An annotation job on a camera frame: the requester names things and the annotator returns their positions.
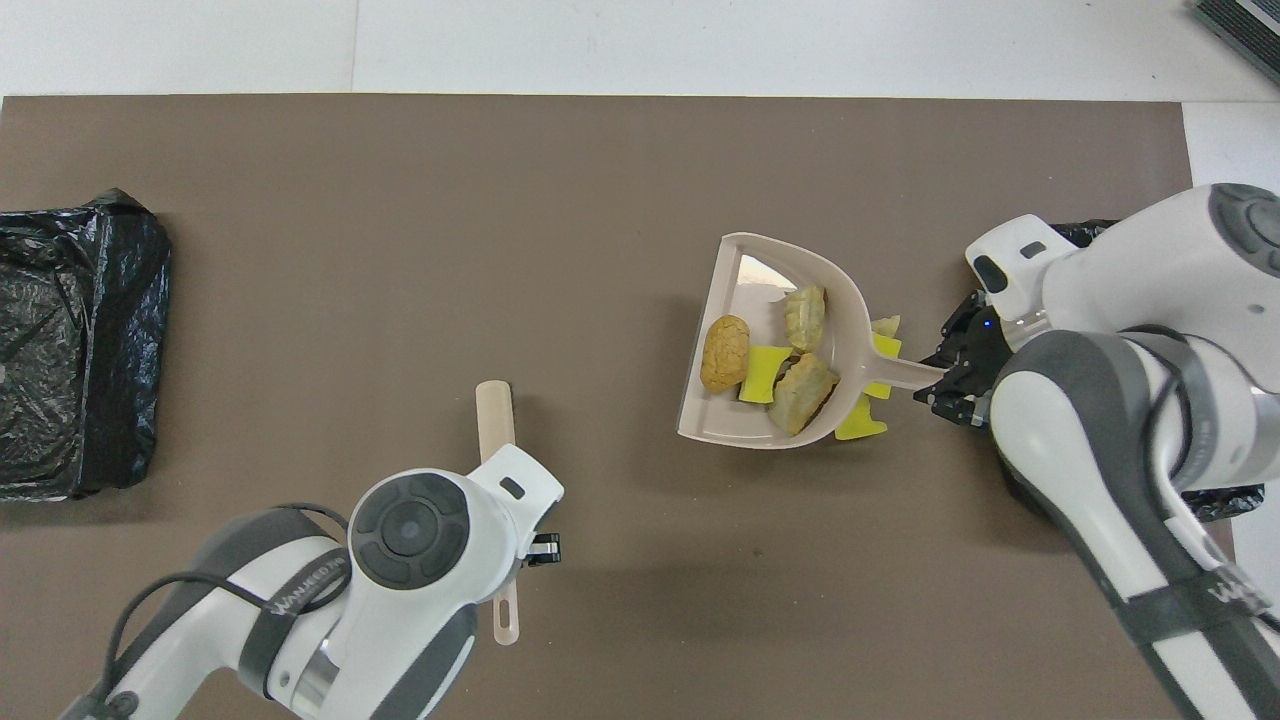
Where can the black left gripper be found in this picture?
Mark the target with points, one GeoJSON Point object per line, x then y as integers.
{"type": "Point", "coordinates": [542, 550]}

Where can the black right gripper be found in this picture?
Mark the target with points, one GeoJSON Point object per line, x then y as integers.
{"type": "Point", "coordinates": [982, 350]}

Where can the pale beige foam chunk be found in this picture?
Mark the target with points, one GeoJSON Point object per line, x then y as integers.
{"type": "Point", "coordinates": [803, 392]}

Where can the yellowish beige foam chunk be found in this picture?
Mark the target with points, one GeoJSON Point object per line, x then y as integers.
{"type": "Point", "coordinates": [805, 318]}

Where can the yellow sponge wedge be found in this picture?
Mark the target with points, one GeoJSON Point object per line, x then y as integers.
{"type": "Point", "coordinates": [765, 372]}

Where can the brown bread shaped foam piece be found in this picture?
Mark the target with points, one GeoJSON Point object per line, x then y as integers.
{"type": "Point", "coordinates": [724, 352]}

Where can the beige plastic dustpan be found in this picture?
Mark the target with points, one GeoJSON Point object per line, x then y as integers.
{"type": "Point", "coordinates": [725, 300]}

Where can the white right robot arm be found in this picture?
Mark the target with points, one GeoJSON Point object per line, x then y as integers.
{"type": "Point", "coordinates": [1100, 450]}

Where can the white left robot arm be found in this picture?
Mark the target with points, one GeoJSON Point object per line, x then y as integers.
{"type": "Point", "coordinates": [420, 600]}

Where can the black bag lined bin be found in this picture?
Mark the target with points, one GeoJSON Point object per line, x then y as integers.
{"type": "Point", "coordinates": [1230, 500]}
{"type": "Point", "coordinates": [100, 350]}

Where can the brown table mat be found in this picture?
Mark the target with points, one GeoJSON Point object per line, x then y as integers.
{"type": "Point", "coordinates": [700, 600]}

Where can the dark ribbed panel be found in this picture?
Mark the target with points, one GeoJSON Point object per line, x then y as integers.
{"type": "Point", "coordinates": [1245, 30]}

